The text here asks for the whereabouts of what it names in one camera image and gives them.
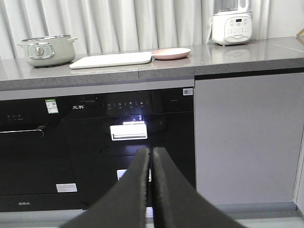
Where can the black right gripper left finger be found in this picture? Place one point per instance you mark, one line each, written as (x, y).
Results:
(124, 205)

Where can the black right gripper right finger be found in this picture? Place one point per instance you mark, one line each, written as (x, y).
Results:
(176, 203)

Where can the pink round plate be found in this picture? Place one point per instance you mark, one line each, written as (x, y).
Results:
(170, 53)

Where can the white bear-print serving tray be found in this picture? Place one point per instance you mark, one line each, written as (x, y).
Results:
(112, 60)

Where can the black two-drawer sterilizer cabinet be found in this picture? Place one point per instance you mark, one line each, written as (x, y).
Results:
(104, 131)

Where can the grey cabinet door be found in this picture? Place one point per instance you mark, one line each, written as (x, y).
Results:
(248, 134)

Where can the black built-in dishwasher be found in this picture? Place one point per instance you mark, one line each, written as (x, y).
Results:
(35, 167)

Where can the pale green electric cooking pot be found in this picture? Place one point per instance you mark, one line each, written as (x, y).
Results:
(48, 50)

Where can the white pleated curtain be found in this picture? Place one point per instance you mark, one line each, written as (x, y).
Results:
(103, 26)

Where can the white blender appliance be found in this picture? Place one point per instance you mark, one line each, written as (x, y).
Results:
(232, 22)

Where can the wooden dish rack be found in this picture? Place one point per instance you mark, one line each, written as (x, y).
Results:
(300, 36)

